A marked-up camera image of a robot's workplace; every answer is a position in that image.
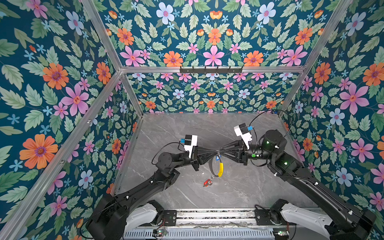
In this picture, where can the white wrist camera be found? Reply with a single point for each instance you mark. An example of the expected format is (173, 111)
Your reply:
(244, 131)
(190, 141)

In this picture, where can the large keyring with yellow sleeve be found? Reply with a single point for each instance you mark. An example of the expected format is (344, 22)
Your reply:
(216, 166)

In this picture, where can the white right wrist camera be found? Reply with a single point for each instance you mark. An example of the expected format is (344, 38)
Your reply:
(244, 131)

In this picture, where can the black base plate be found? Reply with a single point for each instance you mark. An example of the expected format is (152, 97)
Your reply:
(165, 218)
(264, 217)

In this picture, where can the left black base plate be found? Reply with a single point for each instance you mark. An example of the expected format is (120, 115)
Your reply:
(165, 218)

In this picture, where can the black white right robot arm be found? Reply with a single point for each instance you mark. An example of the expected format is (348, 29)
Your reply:
(339, 221)

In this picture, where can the red-capped key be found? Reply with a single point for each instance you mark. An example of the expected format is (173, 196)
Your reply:
(208, 183)

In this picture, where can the black hook rail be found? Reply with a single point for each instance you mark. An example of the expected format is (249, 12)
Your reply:
(211, 70)

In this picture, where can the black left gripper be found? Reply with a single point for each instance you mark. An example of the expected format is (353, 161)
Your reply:
(194, 161)

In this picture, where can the white vented cable duct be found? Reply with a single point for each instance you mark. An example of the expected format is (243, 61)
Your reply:
(199, 234)

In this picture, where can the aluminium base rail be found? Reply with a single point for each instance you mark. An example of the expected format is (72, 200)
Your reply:
(241, 217)

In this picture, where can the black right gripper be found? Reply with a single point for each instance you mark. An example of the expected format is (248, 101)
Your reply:
(242, 156)

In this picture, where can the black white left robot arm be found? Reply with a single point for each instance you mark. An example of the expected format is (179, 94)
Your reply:
(108, 220)

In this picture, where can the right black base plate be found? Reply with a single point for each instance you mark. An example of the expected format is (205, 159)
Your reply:
(264, 217)

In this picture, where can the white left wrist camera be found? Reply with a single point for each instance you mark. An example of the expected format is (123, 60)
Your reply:
(190, 141)

